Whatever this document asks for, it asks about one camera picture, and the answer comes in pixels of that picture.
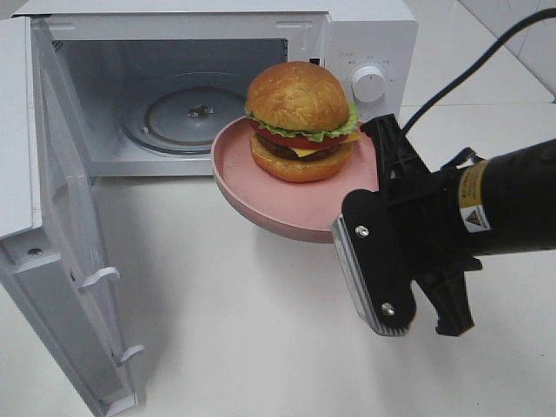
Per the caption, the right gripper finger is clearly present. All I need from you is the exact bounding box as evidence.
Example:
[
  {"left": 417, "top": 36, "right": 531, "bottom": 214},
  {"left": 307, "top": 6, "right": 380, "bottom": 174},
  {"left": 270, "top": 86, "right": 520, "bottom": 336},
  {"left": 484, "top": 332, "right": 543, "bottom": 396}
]
[{"left": 360, "top": 114, "right": 430, "bottom": 204}]

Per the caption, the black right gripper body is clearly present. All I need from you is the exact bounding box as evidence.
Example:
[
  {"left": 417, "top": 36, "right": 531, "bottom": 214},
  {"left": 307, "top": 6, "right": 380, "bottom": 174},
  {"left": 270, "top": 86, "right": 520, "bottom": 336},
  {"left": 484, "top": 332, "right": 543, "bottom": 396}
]
[{"left": 384, "top": 168, "right": 482, "bottom": 336}]

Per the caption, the pink round plate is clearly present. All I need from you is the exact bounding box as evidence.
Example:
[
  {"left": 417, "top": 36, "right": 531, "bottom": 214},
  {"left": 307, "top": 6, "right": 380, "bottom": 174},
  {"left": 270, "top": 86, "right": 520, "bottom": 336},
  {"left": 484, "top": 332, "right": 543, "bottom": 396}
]
[{"left": 211, "top": 117, "right": 378, "bottom": 243}]

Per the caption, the burger with sesame bun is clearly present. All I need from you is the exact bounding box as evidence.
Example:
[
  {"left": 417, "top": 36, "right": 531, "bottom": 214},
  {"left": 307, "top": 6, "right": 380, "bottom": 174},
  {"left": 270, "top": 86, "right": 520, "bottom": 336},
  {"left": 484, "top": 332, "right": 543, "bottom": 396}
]
[{"left": 245, "top": 62, "right": 360, "bottom": 183}]

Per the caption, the white microwave door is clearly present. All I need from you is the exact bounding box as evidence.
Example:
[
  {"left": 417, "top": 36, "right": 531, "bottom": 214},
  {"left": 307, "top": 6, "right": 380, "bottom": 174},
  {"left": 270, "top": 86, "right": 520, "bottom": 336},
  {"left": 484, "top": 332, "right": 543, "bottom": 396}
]
[{"left": 1, "top": 17, "right": 143, "bottom": 416}]

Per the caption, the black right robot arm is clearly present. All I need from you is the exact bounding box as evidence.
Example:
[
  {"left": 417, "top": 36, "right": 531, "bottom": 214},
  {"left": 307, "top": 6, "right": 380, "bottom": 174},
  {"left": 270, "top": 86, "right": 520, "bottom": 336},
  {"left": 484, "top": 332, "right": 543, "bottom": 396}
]
[{"left": 357, "top": 115, "right": 555, "bottom": 336}]

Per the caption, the upper white power knob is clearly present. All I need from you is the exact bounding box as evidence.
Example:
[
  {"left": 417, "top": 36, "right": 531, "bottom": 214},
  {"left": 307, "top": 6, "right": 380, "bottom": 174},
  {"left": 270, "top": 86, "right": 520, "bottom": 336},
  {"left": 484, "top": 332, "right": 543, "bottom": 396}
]
[{"left": 351, "top": 64, "right": 386, "bottom": 103}]

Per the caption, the glass microwave turntable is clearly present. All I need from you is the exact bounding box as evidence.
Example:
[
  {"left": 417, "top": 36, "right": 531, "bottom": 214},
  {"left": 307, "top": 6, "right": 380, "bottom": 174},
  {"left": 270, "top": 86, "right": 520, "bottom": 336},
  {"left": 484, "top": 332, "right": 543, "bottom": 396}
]
[{"left": 119, "top": 72, "right": 249, "bottom": 156}]

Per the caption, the white microwave oven body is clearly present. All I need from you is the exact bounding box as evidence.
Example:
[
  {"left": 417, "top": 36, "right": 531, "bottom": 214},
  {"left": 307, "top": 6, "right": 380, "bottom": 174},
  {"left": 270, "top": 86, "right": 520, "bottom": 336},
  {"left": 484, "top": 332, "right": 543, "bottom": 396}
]
[{"left": 11, "top": 1, "right": 418, "bottom": 177}]

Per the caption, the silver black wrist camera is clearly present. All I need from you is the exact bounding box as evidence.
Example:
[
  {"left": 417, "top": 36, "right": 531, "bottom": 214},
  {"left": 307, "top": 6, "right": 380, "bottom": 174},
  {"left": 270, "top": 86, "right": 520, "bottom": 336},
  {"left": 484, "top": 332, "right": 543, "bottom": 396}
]
[{"left": 331, "top": 189, "right": 416, "bottom": 337}]

